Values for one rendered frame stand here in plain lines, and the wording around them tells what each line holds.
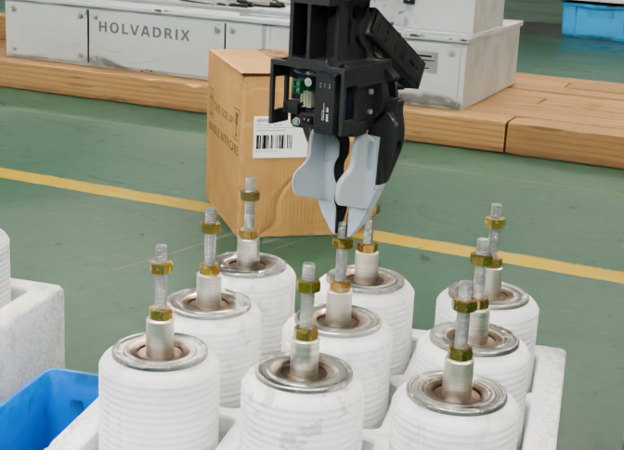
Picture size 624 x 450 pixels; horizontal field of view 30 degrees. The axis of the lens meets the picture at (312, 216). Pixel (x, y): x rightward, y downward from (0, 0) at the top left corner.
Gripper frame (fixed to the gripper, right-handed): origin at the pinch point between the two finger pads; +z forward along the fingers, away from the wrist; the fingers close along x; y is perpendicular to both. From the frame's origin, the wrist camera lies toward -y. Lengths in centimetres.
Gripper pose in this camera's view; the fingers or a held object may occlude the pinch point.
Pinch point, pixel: (348, 217)
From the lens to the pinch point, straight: 98.9
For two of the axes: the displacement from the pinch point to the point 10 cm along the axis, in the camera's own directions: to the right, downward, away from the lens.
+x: 8.2, 1.9, -5.4
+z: -0.4, 9.6, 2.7
